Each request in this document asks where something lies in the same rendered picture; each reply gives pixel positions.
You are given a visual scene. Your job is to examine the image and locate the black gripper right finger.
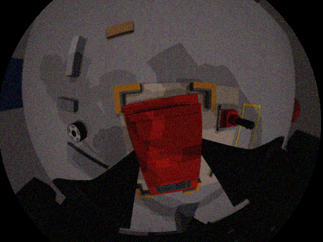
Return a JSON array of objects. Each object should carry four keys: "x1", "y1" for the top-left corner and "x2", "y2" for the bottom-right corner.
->
[{"x1": 201, "y1": 136, "x2": 285, "y2": 206}]

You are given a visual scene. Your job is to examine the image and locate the black toy tyre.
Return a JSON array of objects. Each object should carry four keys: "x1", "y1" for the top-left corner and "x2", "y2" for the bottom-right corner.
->
[{"x1": 67, "y1": 121, "x2": 87, "y2": 143}]

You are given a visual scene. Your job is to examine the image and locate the brown flat block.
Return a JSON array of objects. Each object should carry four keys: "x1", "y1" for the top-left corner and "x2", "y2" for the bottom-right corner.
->
[{"x1": 107, "y1": 21, "x2": 135, "y2": 39}]

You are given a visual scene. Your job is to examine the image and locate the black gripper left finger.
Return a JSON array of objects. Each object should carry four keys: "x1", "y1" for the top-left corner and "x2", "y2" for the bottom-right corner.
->
[{"x1": 52, "y1": 150, "x2": 140, "y2": 229}]

